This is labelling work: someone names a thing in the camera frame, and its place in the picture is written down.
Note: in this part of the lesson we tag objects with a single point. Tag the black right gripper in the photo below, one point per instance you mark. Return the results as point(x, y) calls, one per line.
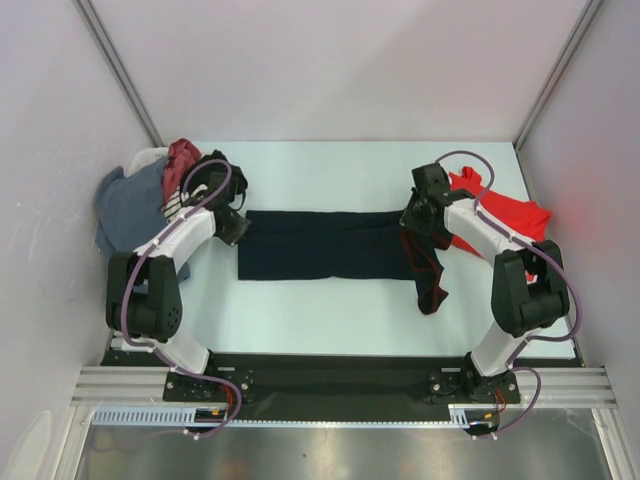
point(408, 218)

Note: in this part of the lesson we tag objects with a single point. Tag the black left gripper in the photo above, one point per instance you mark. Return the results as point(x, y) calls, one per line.
point(236, 234)

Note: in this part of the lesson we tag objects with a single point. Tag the navy tank top red trim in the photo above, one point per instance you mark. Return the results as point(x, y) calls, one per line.
point(302, 246)

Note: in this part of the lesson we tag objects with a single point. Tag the grey-blue tank top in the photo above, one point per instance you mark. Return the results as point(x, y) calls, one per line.
point(129, 208)

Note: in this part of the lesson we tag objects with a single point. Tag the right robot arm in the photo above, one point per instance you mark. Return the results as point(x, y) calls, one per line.
point(529, 290)

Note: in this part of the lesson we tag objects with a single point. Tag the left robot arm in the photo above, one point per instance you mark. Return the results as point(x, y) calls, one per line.
point(143, 290)

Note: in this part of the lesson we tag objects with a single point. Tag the striped white black tank top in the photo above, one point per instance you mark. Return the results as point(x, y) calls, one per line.
point(172, 202)

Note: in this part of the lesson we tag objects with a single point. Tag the maroon tank top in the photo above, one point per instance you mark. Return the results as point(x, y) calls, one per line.
point(182, 155)

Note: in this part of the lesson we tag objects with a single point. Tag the white plastic laundry bin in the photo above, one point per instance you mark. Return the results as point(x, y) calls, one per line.
point(145, 157)

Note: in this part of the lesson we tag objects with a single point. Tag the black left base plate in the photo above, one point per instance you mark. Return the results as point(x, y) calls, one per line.
point(183, 388)

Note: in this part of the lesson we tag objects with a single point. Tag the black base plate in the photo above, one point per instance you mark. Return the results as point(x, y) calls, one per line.
point(457, 387)
point(183, 388)

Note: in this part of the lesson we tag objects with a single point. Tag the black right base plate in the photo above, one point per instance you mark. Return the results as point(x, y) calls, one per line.
point(457, 387)

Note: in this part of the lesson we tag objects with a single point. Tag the aluminium frame rail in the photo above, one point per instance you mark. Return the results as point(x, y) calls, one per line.
point(145, 386)

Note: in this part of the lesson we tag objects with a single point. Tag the grey slotted cable duct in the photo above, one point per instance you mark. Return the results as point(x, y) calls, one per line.
point(454, 416)

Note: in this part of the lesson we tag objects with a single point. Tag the left aluminium corner post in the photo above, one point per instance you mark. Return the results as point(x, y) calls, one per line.
point(99, 33)

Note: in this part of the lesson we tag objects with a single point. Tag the aluminium corner post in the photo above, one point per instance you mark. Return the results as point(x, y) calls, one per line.
point(99, 33)
point(568, 52)

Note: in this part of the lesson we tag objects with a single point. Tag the right aluminium corner post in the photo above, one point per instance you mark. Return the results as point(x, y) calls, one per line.
point(568, 52)

